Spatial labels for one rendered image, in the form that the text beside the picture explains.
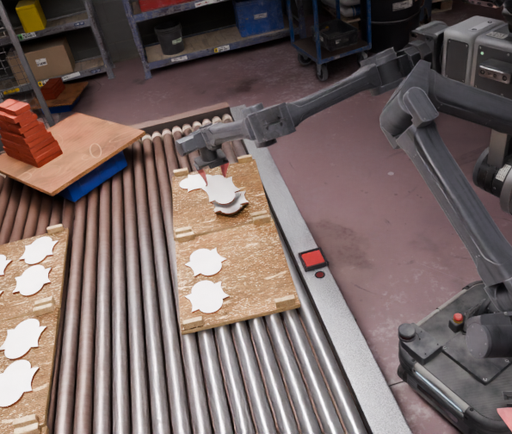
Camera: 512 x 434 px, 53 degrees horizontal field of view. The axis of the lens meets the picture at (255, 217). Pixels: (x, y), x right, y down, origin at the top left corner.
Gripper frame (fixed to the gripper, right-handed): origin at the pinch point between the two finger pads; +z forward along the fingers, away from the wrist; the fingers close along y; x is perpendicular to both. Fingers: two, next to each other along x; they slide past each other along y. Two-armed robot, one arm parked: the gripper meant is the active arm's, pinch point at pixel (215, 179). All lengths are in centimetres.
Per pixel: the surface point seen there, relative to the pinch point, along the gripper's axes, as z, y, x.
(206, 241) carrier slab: 11.3, -12.1, -17.2
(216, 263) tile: 10.6, -13.4, -30.4
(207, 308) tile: 11, -22, -47
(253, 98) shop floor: 102, 113, 264
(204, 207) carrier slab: 11.1, -6.2, 2.0
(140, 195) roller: 12.3, -25.2, 27.9
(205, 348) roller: 13, -28, -58
